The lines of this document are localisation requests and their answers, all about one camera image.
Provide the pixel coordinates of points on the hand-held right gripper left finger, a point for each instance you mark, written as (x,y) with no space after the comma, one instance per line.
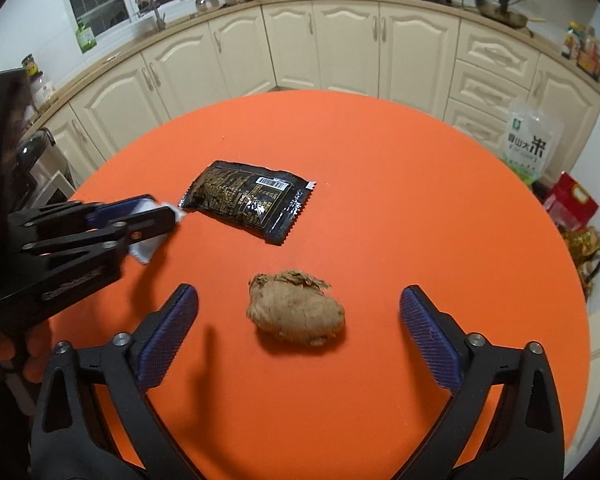
(170,335)

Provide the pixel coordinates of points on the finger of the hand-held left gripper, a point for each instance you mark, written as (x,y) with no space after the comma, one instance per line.
(150,222)
(115,210)

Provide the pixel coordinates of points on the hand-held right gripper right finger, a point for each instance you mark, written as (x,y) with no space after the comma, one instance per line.
(430,335)

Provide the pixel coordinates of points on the white wrapper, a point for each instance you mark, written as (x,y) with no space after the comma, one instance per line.
(147,255)

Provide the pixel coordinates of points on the black snack packet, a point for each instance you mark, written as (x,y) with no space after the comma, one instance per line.
(245,200)

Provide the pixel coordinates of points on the brown ginger root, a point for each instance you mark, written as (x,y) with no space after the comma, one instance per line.
(295,310)

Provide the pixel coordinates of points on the person's left hand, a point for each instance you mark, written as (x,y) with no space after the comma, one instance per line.
(32,347)

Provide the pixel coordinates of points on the black kettle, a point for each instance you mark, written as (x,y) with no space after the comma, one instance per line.
(36,147)

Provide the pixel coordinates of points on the clear jar red label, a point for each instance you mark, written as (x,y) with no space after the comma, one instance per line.
(44,92)

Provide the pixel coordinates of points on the orange round table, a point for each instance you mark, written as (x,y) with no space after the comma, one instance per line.
(405,210)

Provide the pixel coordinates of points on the green detergent bottle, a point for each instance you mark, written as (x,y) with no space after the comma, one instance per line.
(85,37)

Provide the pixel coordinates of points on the cream panel door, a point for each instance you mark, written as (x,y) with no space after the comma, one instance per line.
(597,370)

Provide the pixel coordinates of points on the red gift box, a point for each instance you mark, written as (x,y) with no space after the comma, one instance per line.
(572,202)

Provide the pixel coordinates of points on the steel sink faucet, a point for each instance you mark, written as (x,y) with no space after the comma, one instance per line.
(159,17)

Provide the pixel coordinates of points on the clear rice bag green print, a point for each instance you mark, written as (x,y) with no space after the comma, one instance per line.
(530,145)

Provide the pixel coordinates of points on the cream base cabinets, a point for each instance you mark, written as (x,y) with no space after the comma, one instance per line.
(345,45)

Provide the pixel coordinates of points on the cluster of condiment bottles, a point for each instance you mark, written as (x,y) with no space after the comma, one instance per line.
(585,52)

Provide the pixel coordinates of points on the steel pan with utensils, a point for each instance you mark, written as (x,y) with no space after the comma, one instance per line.
(502,10)

